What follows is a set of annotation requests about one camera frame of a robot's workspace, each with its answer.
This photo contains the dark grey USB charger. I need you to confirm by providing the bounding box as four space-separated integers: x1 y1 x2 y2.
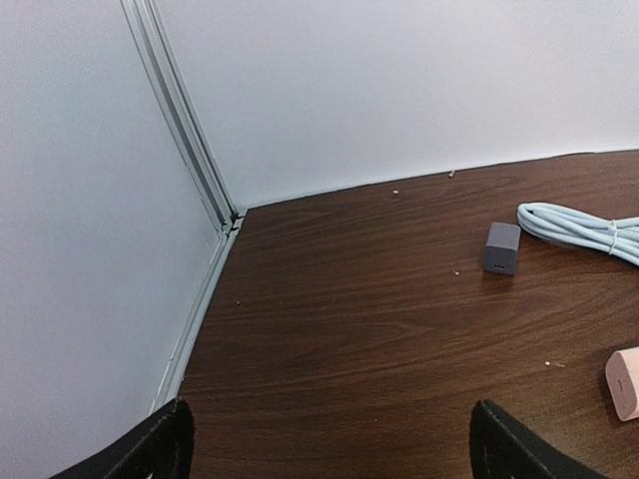
482 222 521 275

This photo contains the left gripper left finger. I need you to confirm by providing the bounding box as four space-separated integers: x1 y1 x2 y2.
56 398 195 479

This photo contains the small pink adapter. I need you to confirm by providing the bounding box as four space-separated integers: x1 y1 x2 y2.
605 347 638 421

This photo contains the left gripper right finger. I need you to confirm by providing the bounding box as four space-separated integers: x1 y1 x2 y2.
470 400 602 479

